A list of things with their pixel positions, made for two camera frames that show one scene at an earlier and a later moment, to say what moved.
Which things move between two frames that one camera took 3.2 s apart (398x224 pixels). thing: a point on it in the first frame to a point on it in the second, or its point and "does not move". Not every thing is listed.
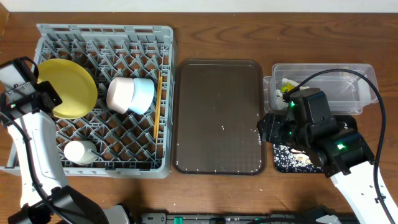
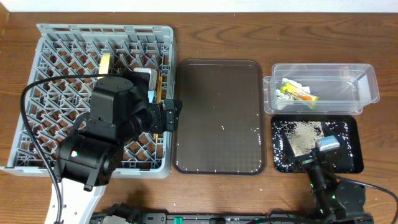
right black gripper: x=272 y=124 to x=303 y=163
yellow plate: x=72 y=84 to x=104 y=64
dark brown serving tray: x=219 y=117 does not move
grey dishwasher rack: x=129 y=145 does not move
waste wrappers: x=279 y=101 does not move
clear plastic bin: x=348 y=93 does not move
